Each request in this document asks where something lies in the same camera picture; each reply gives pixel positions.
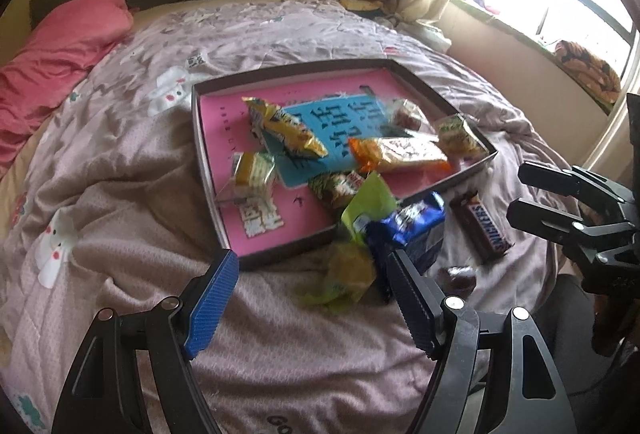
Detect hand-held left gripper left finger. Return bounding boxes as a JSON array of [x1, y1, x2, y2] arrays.
[[50, 248, 241, 434]]

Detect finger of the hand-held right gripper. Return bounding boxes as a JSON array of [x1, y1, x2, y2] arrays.
[[506, 198, 603, 257], [518, 161, 632, 211]]

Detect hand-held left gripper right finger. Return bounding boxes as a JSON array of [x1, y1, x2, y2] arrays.
[[385, 250, 571, 434]]

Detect green packet with yellow cake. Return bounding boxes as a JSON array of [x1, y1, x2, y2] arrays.
[[299, 171, 398, 315]]

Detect yellow-green clear cake packet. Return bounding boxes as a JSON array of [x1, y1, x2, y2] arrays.
[[217, 151, 278, 205]]

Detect orange snack packet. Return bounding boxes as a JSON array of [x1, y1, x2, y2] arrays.
[[347, 135, 451, 175]]

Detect brown cake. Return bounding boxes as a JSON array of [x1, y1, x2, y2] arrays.
[[385, 98, 430, 131], [436, 265, 478, 297]]

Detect dark cardboard tray pink inside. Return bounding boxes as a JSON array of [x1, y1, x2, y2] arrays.
[[191, 59, 498, 271]]

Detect yellow printed snack packet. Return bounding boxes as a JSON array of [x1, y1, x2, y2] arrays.
[[241, 96, 328, 160]]

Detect brown chocolate bar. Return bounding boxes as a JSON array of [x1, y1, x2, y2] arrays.
[[449, 191, 513, 265]]

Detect blue snack packet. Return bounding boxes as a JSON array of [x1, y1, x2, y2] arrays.
[[367, 191, 447, 305]]

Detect small clear packet yellow cake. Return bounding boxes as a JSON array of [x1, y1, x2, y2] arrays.
[[436, 113, 487, 157]]

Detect orange patterned cloth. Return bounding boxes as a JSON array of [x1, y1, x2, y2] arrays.
[[554, 40, 623, 105]]

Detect black and green snack packet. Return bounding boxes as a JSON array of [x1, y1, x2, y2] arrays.
[[307, 170, 368, 210]]

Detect pink pillow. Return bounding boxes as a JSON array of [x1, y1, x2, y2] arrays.
[[0, 0, 135, 175]]

